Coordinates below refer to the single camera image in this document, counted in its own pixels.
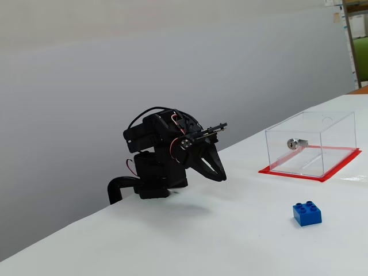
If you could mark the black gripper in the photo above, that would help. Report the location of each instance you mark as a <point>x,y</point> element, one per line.
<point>193,155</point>

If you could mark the blue lego brick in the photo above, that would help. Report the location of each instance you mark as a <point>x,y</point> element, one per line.
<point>306,215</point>

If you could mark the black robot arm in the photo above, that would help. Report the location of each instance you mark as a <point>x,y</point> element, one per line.
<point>149,172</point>

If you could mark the transparent acrylic box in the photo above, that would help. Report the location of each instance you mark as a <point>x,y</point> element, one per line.
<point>330,143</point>

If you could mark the silver cam lock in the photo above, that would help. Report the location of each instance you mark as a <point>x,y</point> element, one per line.
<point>296,143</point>

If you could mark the black table clamp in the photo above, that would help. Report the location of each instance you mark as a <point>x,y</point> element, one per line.
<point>115,188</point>

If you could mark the orange wooden desk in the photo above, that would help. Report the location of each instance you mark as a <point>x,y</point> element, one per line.
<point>359,89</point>

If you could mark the green panel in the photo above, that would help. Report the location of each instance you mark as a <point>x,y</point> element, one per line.
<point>361,60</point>

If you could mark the white boxes on shelf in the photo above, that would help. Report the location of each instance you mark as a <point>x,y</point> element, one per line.
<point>358,26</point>

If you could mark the black wrist camera board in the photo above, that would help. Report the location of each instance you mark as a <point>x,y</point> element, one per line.
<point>212,130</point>

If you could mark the metal shelf frame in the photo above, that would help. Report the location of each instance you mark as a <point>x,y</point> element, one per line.
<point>349,34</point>

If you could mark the paper notes on wall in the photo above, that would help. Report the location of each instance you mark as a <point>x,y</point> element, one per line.
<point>333,5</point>

